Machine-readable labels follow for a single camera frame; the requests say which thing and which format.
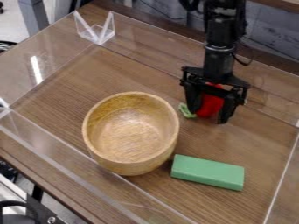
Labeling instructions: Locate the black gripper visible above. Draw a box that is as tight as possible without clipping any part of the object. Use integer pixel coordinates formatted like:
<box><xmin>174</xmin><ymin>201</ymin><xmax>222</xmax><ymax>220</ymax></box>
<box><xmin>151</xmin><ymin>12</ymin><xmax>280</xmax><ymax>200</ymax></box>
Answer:
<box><xmin>180</xmin><ymin>66</ymin><xmax>251</xmax><ymax>124</ymax></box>

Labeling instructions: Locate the red plush strawberry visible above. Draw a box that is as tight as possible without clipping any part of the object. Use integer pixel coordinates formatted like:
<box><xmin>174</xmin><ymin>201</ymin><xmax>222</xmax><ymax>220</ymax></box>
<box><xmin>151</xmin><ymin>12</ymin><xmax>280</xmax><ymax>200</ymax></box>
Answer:
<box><xmin>178</xmin><ymin>81</ymin><xmax>227</xmax><ymax>120</ymax></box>

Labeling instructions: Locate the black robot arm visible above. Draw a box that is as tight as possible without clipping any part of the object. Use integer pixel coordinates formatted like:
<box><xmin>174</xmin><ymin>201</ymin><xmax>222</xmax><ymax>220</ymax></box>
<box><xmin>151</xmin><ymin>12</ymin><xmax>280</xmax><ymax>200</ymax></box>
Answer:
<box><xmin>180</xmin><ymin>0</ymin><xmax>251</xmax><ymax>124</ymax></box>

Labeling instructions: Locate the wooden bowl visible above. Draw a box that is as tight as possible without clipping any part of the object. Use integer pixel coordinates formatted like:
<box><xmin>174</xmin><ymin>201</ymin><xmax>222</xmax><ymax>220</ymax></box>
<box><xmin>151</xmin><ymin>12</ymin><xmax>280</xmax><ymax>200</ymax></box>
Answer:
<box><xmin>82</xmin><ymin>91</ymin><xmax>180</xmax><ymax>176</ymax></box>

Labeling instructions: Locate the green rectangular block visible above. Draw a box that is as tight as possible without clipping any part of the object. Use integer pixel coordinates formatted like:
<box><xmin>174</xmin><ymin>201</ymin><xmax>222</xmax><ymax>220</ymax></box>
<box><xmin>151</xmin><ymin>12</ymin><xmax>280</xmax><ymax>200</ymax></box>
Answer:
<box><xmin>171</xmin><ymin>154</ymin><xmax>246</xmax><ymax>191</ymax></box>

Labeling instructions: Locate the clear acrylic tray enclosure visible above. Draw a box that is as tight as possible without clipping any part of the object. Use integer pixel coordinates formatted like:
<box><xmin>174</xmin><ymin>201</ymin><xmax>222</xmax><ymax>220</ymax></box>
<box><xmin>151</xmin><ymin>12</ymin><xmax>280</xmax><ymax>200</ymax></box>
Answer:
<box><xmin>0</xmin><ymin>15</ymin><xmax>299</xmax><ymax>224</ymax></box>

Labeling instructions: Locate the black metal bracket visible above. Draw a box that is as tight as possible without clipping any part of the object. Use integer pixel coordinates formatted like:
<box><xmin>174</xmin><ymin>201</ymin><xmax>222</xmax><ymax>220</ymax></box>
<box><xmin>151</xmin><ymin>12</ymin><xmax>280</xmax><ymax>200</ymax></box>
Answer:
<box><xmin>25</xmin><ymin>195</ymin><xmax>68</xmax><ymax>224</ymax></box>

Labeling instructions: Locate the black cable bottom left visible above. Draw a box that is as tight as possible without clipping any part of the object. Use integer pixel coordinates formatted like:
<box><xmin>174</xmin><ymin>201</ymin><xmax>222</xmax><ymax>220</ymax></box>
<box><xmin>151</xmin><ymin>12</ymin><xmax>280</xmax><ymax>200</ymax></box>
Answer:
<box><xmin>0</xmin><ymin>200</ymin><xmax>40</xmax><ymax>224</ymax></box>

